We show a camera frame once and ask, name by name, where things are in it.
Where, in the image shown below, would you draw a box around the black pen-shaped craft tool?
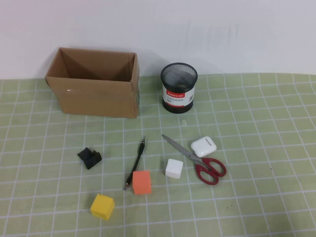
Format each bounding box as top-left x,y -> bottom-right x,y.
123,135 -> 146,191

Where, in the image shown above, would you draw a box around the red handled scissors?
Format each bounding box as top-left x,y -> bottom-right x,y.
161,134 -> 227,185

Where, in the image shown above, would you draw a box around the black mesh pen holder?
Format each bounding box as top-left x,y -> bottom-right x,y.
160,63 -> 198,115

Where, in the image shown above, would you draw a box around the white cube block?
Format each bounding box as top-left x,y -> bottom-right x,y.
165,158 -> 184,180

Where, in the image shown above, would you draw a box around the white earbuds case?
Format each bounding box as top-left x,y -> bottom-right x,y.
190,137 -> 217,158

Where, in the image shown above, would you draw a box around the orange cube block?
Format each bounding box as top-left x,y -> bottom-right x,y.
132,170 -> 153,196

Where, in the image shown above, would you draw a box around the brown cardboard box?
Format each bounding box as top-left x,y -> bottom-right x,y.
44,47 -> 140,119

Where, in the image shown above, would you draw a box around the yellow cube block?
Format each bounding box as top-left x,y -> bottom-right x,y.
90,194 -> 115,221

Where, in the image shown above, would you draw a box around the green checked tablecloth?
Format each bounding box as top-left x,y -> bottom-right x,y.
0,72 -> 316,237

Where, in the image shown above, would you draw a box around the black plastic bracket part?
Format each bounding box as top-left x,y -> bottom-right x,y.
77,147 -> 103,171

